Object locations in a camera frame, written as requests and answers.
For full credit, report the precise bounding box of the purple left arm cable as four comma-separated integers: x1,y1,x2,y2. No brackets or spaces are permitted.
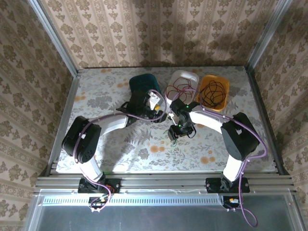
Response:
73,91,167,214

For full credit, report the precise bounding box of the black power connector block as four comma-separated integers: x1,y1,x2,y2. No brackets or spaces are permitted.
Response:
222,196,244,209
88,196,109,210

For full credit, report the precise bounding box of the aluminium side rail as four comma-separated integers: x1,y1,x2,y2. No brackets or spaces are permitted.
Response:
44,69,81,175
245,67,291,176

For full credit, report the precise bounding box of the grey metal panel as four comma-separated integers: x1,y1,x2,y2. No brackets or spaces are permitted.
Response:
24,190,308,231

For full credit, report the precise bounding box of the white plastic bin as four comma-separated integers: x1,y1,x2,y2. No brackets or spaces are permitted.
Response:
164,69,200,103

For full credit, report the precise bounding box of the aluminium frame post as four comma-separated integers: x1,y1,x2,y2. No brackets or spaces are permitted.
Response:
244,0,294,72
26,0,80,77

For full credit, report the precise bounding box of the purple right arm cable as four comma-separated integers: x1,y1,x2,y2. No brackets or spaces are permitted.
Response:
172,88,269,227

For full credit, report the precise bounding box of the orange plastic bin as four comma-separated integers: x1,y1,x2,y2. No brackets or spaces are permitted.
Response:
196,75,230,112

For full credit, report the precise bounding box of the green cable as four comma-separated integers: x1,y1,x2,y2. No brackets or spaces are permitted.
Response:
163,131,179,148

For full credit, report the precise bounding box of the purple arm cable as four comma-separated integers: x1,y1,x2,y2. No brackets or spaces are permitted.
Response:
172,88,269,227
73,91,167,214

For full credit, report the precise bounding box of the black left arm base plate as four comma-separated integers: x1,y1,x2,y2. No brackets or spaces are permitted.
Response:
78,178,121,194

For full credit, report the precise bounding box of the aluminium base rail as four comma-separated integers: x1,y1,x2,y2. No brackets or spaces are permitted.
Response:
33,172,298,194

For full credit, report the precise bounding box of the slotted grey cable duct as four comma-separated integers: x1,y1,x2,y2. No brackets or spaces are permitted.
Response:
39,194,226,205

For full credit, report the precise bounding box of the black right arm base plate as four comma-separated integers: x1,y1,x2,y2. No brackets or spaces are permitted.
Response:
205,177,250,193

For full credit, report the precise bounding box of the teal plastic bin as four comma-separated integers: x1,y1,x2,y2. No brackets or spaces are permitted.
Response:
128,73,161,97

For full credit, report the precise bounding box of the floral tablecloth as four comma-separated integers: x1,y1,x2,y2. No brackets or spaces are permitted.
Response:
55,66,277,173

